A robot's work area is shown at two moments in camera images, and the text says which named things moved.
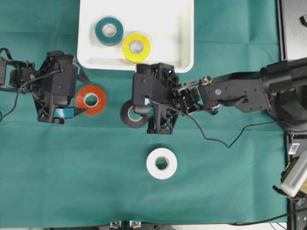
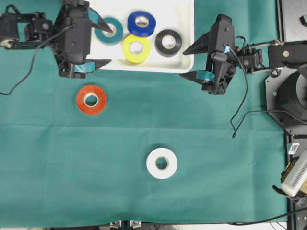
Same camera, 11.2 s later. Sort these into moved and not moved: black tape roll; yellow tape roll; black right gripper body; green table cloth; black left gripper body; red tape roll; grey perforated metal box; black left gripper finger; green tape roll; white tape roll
Moved: black tape roll; black left gripper body; black right gripper body; black left gripper finger
Not moved: yellow tape roll; grey perforated metal box; white tape roll; green tape roll; red tape roll; green table cloth
